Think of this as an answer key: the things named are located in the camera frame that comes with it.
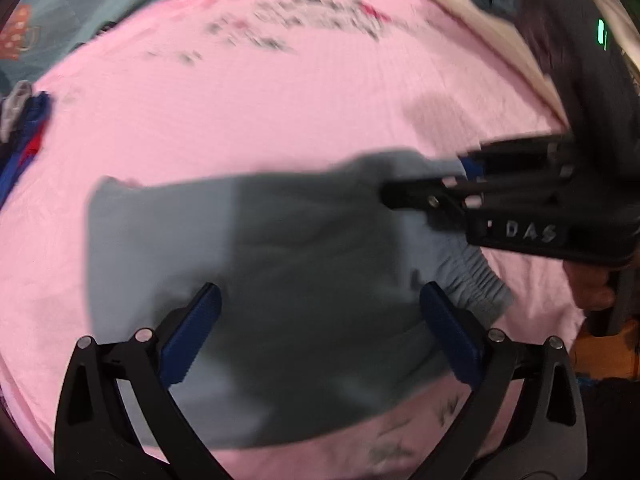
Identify person's right hand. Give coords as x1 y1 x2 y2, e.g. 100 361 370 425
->
561 261 617 312

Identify blue garment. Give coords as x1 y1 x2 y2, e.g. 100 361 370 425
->
0 91 54 207

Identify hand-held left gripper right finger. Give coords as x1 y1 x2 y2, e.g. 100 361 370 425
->
410 281 588 480

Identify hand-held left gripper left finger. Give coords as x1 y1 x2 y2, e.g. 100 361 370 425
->
54 282 223 480

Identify pink floral bedsheet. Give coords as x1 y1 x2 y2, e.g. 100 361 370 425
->
0 0 586 480

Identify grey white cloth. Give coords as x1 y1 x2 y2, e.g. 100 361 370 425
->
0 80 34 144

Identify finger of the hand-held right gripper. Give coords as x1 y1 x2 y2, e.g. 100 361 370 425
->
459 134 577 182
381 176 569 212

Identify grey-blue fleece pants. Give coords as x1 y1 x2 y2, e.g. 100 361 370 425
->
87 147 516 450

